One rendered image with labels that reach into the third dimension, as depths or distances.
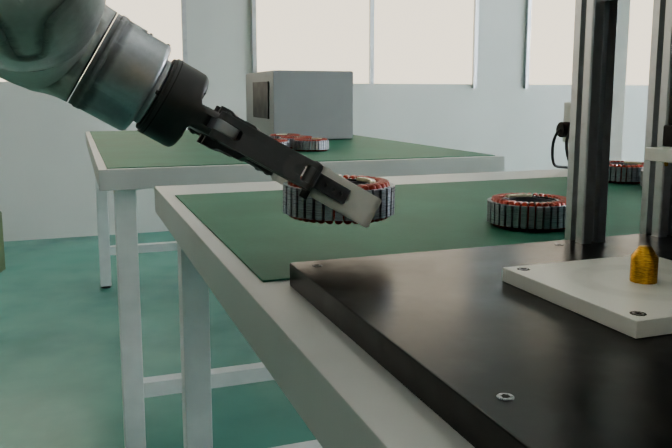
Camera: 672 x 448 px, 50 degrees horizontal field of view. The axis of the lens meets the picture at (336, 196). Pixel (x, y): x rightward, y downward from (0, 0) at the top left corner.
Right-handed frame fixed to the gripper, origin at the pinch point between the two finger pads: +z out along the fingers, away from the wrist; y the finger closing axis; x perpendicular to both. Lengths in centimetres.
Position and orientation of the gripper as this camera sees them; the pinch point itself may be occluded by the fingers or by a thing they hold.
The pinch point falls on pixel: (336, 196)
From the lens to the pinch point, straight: 71.6
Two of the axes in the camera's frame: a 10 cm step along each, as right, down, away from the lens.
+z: 8.1, 4.6, 3.6
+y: -3.4, -1.3, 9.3
